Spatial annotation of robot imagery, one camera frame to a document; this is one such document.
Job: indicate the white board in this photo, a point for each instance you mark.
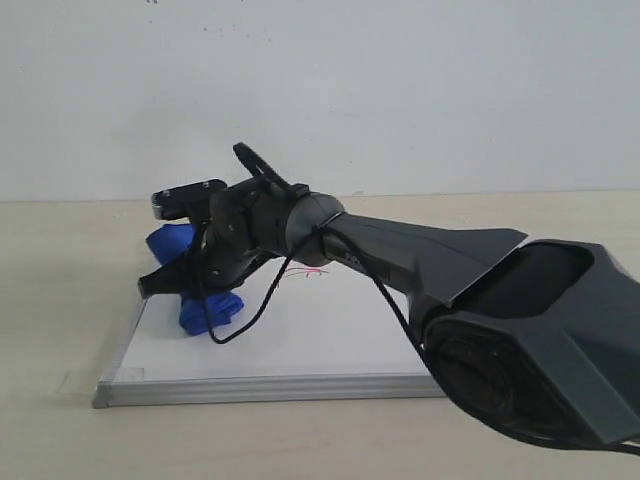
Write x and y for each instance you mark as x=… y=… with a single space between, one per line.
x=303 y=334

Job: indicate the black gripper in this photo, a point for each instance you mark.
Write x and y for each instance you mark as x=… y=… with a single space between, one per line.
x=193 y=270

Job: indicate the clear tape front left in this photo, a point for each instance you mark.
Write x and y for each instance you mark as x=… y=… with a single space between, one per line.
x=88 y=383

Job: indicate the blue microfibre cloth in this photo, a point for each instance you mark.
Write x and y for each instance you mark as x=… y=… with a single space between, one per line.
x=200 y=300

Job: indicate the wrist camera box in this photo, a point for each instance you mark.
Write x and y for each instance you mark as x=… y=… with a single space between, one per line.
x=186 y=201

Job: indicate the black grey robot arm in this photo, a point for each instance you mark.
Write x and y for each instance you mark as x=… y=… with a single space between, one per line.
x=538 y=340

